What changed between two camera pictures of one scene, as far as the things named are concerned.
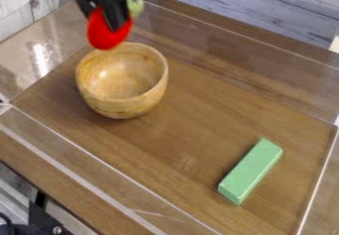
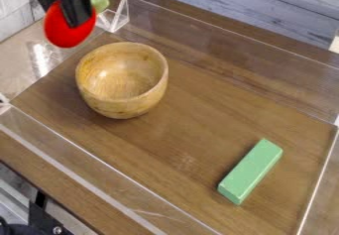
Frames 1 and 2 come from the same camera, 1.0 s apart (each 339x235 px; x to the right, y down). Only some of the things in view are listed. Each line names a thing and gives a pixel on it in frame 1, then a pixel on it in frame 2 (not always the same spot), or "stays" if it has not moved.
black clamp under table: [42, 221] stays
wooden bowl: [121, 79] stays
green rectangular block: [249, 173] stays
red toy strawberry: [101, 36] to [65, 36]
